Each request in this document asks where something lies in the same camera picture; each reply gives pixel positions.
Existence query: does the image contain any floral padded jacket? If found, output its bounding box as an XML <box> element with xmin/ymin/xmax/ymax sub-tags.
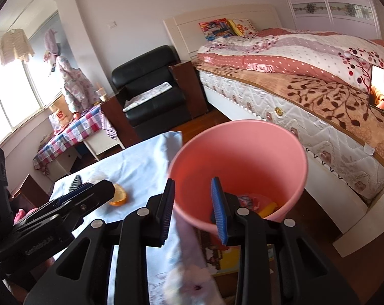
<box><xmin>56</xmin><ymin>55</ymin><xmax>94</xmax><ymax>113</ymax></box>

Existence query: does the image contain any yellow foam net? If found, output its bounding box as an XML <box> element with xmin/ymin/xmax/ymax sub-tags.
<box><xmin>255</xmin><ymin>202</ymin><xmax>278</xmax><ymax>218</ymax></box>

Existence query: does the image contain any comic print pillow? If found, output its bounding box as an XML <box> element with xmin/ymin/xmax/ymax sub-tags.
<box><xmin>199</xmin><ymin>17</ymin><xmax>235</xmax><ymax>41</ymax></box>

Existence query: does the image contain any brown paper bag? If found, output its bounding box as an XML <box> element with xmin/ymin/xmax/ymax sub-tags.
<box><xmin>49</xmin><ymin>95</ymin><xmax>70</xmax><ymax>131</ymax></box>

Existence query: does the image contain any black foam net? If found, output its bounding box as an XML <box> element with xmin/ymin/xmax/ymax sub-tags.
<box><xmin>68</xmin><ymin>174</ymin><xmax>83</xmax><ymax>193</ymax></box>

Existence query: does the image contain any pink plastic bucket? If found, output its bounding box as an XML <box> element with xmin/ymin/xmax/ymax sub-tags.
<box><xmin>168</xmin><ymin>120</ymin><xmax>308</xmax><ymax>232</ymax></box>

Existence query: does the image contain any bed with floral quilt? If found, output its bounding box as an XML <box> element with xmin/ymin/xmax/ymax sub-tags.
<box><xmin>163</xmin><ymin>4</ymin><xmax>384</xmax><ymax>258</ymax></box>

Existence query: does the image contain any bed with patterned quilt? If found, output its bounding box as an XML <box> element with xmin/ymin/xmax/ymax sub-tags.
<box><xmin>192</xmin><ymin>55</ymin><xmax>384</xmax><ymax>178</ymax></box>

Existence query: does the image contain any brown wooden bedside cabinet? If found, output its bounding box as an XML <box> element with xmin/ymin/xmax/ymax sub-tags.
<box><xmin>167</xmin><ymin>60</ymin><xmax>209</xmax><ymax>119</ymax></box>

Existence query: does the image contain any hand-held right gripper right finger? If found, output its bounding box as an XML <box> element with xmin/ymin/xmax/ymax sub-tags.
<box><xmin>210</xmin><ymin>177</ymin><xmax>361</xmax><ymax>305</ymax></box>

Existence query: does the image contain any quilted white mattress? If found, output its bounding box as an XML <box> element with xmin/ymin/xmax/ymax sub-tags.
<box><xmin>198</xmin><ymin>68</ymin><xmax>384</xmax><ymax>202</ymax></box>

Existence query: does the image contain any floral wrapper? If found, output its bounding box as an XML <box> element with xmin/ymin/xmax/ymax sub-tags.
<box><xmin>238</xmin><ymin>194</ymin><xmax>269</xmax><ymax>212</ymax></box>

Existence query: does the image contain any brown wooden cabinet with cup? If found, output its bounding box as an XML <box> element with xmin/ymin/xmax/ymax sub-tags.
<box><xmin>100</xmin><ymin>94</ymin><xmax>141</xmax><ymax>148</ymax></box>

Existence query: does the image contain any checked tablecloth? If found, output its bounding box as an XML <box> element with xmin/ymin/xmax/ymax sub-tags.
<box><xmin>33</xmin><ymin>105</ymin><xmax>118</xmax><ymax>175</ymax></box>

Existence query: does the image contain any light blue tablecloth table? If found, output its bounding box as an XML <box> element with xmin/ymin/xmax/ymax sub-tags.
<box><xmin>49</xmin><ymin>130</ymin><xmax>226</xmax><ymax>305</ymax></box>

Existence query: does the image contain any dark brown low cabinet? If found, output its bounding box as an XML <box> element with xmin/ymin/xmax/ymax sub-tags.
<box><xmin>9</xmin><ymin>174</ymin><xmax>49</xmax><ymax>210</ymax></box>

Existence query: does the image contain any large orange peel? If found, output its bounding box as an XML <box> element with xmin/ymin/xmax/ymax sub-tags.
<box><xmin>108</xmin><ymin>183</ymin><xmax>128</xmax><ymax>206</ymax></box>

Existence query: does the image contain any smartphone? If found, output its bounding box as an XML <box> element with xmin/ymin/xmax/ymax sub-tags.
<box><xmin>368</xmin><ymin>64</ymin><xmax>384</xmax><ymax>115</ymax></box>

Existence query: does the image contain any floral seat cushion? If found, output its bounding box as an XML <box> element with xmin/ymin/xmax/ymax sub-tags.
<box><xmin>122</xmin><ymin>82</ymin><xmax>173</xmax><ymax>112</ymax></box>

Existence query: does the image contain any cream knit sweater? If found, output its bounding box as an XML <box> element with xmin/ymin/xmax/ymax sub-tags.
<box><xmin>0</xmin><ymin>28</ymin><xmax>35</xmax><ymax>66</ymax></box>

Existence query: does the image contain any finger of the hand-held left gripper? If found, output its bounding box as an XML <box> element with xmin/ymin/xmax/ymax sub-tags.
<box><xmin>36</xmin><ymin>179</ymin><xmax>117</xmax><ymax>229</ymax></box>
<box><xmin>55</xmin><ymin>182</ymin><xmax>95</xmax><ymax>204</ymax></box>

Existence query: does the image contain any white desk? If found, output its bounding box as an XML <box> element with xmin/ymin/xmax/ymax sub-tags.
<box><xmin>41</xmin><ymin>127</ymin><xmax>125</xmax><ymax>178</ymax></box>

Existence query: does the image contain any window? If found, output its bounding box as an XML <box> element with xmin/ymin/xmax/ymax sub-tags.
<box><xmin>0</xmin><ymin>54</ymin><xmax>65</xmax><ymax>147</ymax></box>

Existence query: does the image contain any yellow floral pillow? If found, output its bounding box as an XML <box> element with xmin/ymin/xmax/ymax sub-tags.
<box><xmin>228</xmin><ymin>18</ymin><xmax>259</xmax><ymax>36</ymax></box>

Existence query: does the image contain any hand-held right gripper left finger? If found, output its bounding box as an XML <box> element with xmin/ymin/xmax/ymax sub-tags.
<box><xmin>25</xmin><ymin>178</ymin><xmax>176</xmax><ymax>305</ymax></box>

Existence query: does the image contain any pink dotted quilt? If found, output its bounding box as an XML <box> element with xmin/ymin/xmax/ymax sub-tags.
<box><xmin>196</xmin><ymin>27</ymin><xmax>384</xmax><ymax>85</ymax></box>

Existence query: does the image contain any black leather armchair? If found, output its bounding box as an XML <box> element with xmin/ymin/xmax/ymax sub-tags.
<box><xmin>112</xmin><ymin>45</ymin><xmax>192</xmax><ymax>131</ymax></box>

